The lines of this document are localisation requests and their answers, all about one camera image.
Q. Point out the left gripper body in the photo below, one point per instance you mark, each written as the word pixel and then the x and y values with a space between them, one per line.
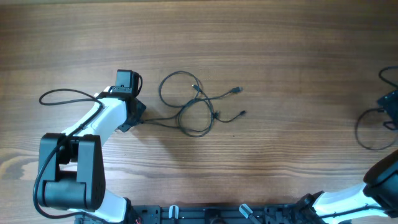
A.
pixel 134 117

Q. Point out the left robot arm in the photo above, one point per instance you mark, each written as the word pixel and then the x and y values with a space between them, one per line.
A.
pixel 71 180

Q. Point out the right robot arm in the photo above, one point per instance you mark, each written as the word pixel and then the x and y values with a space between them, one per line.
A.
pixel 376 196

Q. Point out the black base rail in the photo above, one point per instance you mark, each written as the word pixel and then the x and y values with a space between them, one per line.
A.
pixel 278 214

